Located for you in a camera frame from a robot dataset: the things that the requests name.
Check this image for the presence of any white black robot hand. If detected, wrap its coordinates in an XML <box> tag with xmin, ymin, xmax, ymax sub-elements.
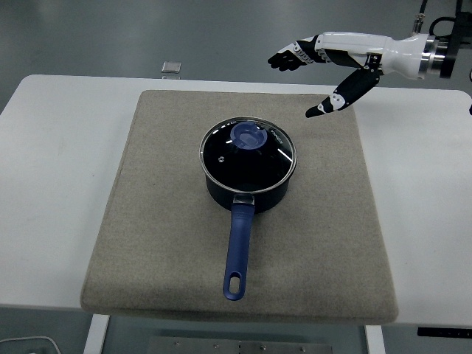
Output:
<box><xmin>268</xmin><ymin>32</ymin><xmax>428</xmax><ymax>119</ymax></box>

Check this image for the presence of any glass pot lid blue knob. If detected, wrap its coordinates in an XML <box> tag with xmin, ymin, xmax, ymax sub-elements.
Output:
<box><xmin>198</xmin><ymin>116</ymin><xmax>298</xmax><ymax>195</ymax></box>

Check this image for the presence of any small silver floor plate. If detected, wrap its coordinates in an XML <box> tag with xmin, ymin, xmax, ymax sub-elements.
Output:
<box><xmin>161</xmin><ymin>61</ymin><xmax>182</xmax><ymax>77</ymax></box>

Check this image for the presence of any beige fabric mat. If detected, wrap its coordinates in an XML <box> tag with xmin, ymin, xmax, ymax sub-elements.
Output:
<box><xmin>80</xmin><ymin>89</ymin><xmax>400</xmax><ymax>326</ymax></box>

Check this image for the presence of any white table leg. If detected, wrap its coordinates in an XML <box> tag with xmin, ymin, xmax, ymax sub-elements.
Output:
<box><xmin>83</xmin><ymin>313</ymin><xmax>111</xmax><ymax>354</ymax></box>
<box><xmin>364</xmin><ymin>324</ymin><xmax>386</xmax><ymax>354</ymax></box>

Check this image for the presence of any black table control panel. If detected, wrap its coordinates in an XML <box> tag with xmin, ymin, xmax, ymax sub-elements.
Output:
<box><xmin>417</xmin><ymin>327</ymin><xmax>472</xmax><ymax>337</ymax></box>

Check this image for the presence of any grey metal plate with screws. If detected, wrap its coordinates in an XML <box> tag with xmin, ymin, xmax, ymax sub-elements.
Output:
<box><xmin>148</xmin><ymin>335</ymin><xmax>335</xmax><ymax>354</ymax></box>

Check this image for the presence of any black pot blue handle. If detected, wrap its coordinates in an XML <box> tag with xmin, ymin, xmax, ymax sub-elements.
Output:
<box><xmin>204</xmin><ymin>173</ymin><xmax>292</xmax><ymax>302</ymax></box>

